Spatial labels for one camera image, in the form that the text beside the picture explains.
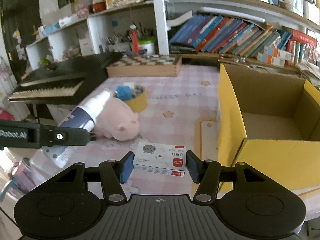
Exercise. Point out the white green lid jar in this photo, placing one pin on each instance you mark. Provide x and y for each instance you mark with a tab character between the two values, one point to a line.
146	47

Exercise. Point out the red orange tall bottle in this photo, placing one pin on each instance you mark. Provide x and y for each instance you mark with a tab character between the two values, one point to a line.
134	39

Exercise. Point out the row of leaning books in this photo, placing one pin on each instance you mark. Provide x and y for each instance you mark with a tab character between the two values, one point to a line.
218	34

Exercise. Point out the yellow cardboard box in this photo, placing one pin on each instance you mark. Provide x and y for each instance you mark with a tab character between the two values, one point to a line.
271	122

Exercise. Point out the white blue spray bottle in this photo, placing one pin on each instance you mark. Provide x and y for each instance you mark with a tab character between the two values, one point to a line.
83	117

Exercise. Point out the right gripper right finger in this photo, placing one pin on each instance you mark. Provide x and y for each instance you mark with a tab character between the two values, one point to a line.
206	174

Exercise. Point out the yellow tape roll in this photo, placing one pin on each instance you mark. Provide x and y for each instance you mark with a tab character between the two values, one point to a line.
138	103

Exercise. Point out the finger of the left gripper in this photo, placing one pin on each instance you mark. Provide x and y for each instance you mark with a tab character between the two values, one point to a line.
63	136

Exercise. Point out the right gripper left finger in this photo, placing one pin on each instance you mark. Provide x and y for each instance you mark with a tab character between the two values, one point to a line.
113	174

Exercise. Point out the blue item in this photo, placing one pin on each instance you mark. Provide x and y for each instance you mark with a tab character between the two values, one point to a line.
123	93

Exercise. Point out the black Yamaha keyboard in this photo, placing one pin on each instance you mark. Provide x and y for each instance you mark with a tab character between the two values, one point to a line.
67	82

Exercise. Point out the pink plush pig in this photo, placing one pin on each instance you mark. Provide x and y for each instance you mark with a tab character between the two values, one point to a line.
117	120

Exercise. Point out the white bookshelf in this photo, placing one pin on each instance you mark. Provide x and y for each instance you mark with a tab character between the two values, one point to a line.
157	14

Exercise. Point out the wooden chess board box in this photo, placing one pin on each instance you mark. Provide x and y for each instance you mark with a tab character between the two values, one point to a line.
146	66

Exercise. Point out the white card box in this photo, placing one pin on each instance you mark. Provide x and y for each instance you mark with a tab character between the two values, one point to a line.
160	159

